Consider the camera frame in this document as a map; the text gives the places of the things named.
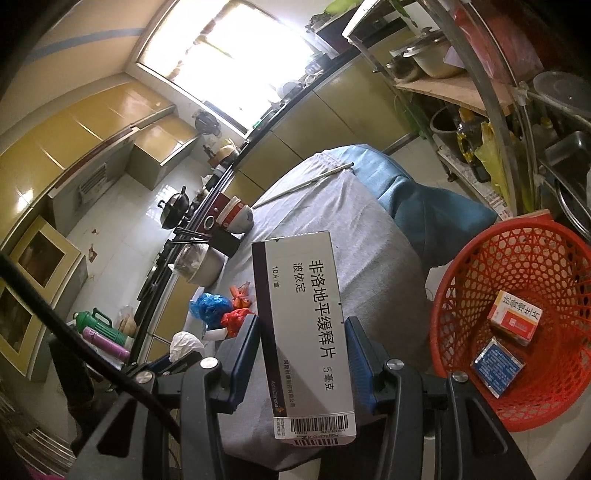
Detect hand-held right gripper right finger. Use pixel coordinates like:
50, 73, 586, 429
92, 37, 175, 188
344, 316, 527, 480

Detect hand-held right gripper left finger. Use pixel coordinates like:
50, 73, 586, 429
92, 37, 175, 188
67, 315, 262, 480

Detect white medicine box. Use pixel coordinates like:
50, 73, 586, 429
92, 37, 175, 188
252, 231, 358, 446

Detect red plastic basket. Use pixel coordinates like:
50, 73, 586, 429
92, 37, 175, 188
427, 215, 591, 432

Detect red plastic bag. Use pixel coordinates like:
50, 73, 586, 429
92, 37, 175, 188
221, 308, 256, 337

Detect blue plastic bag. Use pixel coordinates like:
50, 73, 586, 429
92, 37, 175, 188
188, 292, 233, 329

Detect orange wrapper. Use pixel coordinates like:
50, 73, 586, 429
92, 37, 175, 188
229, 284, 254, 309

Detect white pot with plastic cover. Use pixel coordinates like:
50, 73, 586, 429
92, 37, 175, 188
173, 242, 227, 287

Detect clear bag of food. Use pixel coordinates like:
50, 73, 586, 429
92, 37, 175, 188
115, 305, 139, 335

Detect grey tablecloth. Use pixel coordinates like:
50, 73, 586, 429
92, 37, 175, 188
182, 154, 439, 480

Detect white red-banded bowl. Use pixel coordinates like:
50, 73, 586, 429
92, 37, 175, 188
219, 196, 247, 217
218, 205, 254, 236

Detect purple thermos flask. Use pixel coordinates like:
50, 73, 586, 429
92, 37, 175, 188
82, 327, 132, 363

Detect blue foil packet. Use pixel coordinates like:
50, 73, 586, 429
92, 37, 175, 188
470, 337, 527, 398

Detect green thermos jug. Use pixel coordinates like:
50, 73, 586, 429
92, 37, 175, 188
74, 308, 134, 349

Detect orange red medicine box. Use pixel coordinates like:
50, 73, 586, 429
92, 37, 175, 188
488, 291, 543, 347

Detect black wok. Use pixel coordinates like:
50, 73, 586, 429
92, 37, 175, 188
157, 186, 191, 229

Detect blue cloth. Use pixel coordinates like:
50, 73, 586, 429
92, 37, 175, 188
330, 144, 499, 268

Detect thin metal rod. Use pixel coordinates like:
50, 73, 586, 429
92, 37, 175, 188
256, 161, 355, 206

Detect yellow glass-door cabinet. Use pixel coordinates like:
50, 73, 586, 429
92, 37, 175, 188
0, 217, 88, 381

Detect black pressure cooker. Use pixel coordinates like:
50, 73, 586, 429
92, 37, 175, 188
194, 111, 221, 137

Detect yellow plastic bag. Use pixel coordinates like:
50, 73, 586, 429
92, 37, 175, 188
475, 122, 511, 208

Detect cooking oil bottle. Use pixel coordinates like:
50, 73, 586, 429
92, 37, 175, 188
455, 117, 478, 164

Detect black bucket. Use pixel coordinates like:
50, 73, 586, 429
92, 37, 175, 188
429, 107, 462, 148

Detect kitchen window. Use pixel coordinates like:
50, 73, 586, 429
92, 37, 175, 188
136, 0, 333, 132

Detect metal shelf rack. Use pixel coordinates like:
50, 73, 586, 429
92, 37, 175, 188
342, 0, 591, 241

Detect steel basin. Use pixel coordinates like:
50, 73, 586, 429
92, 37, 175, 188
404, 37, 465, 78

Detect black cable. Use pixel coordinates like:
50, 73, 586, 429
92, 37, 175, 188
0, 254, 182, 441

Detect yellow wall cabinets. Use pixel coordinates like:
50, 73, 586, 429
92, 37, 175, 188
0, 74, 199, 241

